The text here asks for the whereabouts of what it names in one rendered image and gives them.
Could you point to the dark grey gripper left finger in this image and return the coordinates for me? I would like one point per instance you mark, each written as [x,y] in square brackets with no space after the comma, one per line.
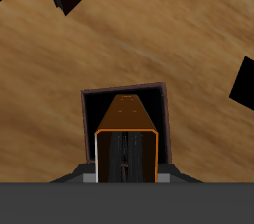
[85,172]

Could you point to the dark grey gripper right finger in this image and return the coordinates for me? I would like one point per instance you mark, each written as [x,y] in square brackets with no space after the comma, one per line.
[167,172]

